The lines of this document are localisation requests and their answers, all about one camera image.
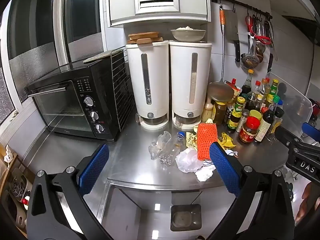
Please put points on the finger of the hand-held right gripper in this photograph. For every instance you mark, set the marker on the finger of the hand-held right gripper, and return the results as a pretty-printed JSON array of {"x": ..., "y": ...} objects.
[
  {"x": 285, "y": 136},
  {"x": 311, "y": 129}
]

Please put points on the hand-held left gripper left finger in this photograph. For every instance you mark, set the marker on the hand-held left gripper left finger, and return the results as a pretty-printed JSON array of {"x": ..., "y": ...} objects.
[{"x": 94, "y": 170}]

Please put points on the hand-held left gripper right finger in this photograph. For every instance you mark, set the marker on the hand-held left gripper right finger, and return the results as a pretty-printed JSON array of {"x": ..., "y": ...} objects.
[{"x": 225, "y": 171}]

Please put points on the small paper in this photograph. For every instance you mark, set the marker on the small paper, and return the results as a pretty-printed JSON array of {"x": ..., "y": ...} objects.
[{"x": 231, "y": 153}]

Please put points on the white tissue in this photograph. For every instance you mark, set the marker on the white tissue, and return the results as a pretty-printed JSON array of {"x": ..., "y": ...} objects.
[{"x": 205, "y": 173}]

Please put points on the orange foam fruit net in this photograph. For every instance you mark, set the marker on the orange foam fruit net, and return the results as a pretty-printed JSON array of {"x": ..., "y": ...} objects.
[{"x": 206, "y": 140}]

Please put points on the white plastic bag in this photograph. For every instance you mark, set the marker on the white plastic bag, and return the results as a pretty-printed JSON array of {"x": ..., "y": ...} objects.
[{"x": 188, "y": 160}]

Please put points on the yellow printed wrapper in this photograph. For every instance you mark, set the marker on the yellow printed wrapper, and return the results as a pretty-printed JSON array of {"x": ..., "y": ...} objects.
[{"x": 191, "y": 140}]

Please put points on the clear plastic bottle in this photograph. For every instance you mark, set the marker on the clear plastic bottle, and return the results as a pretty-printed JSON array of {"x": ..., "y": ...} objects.
[{"x": 172, "y": 146}]

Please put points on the grey square trash bin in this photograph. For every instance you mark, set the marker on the grey square trash bin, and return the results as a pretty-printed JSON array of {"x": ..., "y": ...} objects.
[{"x": 186, "y": 217}]

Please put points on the clear plastic bag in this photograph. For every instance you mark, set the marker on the clear plastic bag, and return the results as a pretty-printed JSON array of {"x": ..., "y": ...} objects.
[{"x": 157, "y": 145}]

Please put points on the person's right hand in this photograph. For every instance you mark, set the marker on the person's right hand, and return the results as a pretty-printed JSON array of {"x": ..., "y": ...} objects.
[{"x": 306, "y": 202}]

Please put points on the group of condiment bottles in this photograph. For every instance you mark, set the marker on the group of condiment bottles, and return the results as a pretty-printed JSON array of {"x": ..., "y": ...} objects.
[{"x": 248, "y": 130}]

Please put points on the clear glass splash guard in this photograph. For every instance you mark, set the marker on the clear glass splash guard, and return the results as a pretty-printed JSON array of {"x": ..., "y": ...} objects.
[{"x": 292, "y": 97}]

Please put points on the bamboo pot brush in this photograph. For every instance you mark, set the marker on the bamboo pot brush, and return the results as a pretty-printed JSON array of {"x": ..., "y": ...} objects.
[{"x": 207, "y": 113}]

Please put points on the black toaster oven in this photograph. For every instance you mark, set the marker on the black toaster oven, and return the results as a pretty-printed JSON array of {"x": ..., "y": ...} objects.
[{"x": 62, "y": 105}]

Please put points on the wooden shelf with dishes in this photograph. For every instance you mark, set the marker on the wooden shelf with dishes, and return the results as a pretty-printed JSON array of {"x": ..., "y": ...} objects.
[{"x": 15, "y": 187}]

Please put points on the metal skimmer ladle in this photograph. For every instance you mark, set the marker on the metal skimmer ladle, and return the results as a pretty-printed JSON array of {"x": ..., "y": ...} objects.
[{"x": 250, "y": 61}]

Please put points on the metal soup ladle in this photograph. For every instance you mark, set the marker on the metal soup ladle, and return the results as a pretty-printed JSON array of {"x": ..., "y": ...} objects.
[{"x": 260, "y": 47}]

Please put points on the black range hood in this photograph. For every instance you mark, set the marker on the black range hood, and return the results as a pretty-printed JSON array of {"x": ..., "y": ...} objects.
[{"x": 303, "y": 31}]

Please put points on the red kitchen scissors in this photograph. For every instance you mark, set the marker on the red kitchen scissors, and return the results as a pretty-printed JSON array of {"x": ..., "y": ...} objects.
[{"x": 260, "y": 38}]

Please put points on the white rice dispenser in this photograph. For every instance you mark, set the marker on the white rice dispenser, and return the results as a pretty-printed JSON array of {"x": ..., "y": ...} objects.
[
  {"x": 147, "y": 67},
  {"x": 191, "y": 67}
]

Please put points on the grey oven mitt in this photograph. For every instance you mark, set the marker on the grey oven mitt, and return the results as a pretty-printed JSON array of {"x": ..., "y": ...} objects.
[{"x": 102, "y": 56}]

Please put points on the steel cleaver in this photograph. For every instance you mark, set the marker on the steel cleaver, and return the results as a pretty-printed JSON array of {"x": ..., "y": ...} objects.
[{"x": 232, "y": 25}]

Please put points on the wooden cutting board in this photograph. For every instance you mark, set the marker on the wooden cutting board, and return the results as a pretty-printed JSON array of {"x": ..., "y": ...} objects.
[{"x": 145, "y": 41}]

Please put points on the white ceramic bowl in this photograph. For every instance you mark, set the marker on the white ceramic bowl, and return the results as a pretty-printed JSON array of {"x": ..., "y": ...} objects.
[{"x": 188, "y": 35}]

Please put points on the brown wooden tray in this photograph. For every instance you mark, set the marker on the brown wooden tray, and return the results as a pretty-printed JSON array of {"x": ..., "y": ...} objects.
[{"x": 143, "y": 35}]

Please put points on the cooked white rice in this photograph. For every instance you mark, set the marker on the cooked white rice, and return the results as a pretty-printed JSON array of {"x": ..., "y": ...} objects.
[{"x": 185, "y": 28}]

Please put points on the window with frosted film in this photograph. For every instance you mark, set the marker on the window with frosted film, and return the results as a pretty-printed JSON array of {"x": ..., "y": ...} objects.
[{"x": 80, "y": 10}]

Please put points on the black wall hook rail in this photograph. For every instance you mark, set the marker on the black wall hook rail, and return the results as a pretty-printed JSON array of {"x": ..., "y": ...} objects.
[{"x": 240, "y": 3}]

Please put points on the white wall cabinet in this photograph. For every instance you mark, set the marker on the white wall cabinet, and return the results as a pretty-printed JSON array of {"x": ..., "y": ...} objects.
[{"x": 117, "y": 2}]

